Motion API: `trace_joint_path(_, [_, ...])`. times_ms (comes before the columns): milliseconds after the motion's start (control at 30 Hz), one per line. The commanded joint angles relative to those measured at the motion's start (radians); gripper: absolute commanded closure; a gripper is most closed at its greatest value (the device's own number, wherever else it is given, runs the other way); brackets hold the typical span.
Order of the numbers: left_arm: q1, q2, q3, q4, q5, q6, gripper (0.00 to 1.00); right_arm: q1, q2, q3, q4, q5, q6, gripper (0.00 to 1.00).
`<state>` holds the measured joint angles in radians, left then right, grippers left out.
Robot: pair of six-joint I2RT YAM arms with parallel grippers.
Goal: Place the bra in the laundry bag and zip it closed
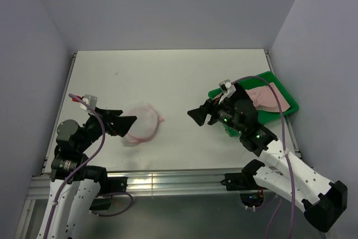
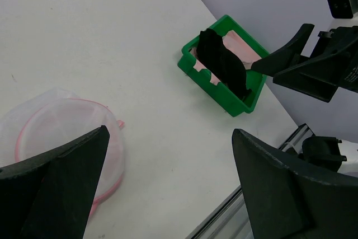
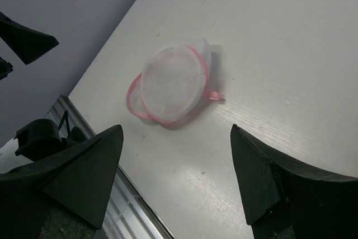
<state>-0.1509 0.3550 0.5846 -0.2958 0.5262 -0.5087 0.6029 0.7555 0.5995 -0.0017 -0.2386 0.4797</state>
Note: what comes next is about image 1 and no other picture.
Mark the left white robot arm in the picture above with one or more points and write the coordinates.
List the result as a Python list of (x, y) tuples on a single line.
[(73, 183)]

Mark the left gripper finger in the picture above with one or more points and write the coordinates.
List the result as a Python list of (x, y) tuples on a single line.
[(105, 113), (122, 124)]

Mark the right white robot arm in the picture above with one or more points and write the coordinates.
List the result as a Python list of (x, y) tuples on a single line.
[(321, 200)]

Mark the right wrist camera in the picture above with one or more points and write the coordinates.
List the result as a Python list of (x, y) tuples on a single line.
[(227, 88)]

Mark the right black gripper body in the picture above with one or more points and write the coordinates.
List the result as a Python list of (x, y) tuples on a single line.
[(223, 114)]

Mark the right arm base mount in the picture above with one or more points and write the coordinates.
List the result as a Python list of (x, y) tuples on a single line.
[(250, 193)]

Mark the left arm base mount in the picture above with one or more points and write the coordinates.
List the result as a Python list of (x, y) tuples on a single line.
[(103, 200)]

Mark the pink bra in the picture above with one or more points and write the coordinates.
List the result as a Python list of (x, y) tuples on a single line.
[(263, 99)]

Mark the white mesh laundry bag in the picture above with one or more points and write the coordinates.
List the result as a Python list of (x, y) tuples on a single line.
[(146, 125)]

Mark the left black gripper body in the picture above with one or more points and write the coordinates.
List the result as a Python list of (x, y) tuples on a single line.
[(93, 129)]

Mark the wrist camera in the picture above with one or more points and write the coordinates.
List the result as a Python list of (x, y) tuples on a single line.
[(90, 101), (227, 88)]

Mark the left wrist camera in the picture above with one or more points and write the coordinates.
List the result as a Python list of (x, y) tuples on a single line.
[(90, 101)]

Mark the green plastic tray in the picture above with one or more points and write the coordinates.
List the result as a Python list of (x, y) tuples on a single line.
[(249, 100)]

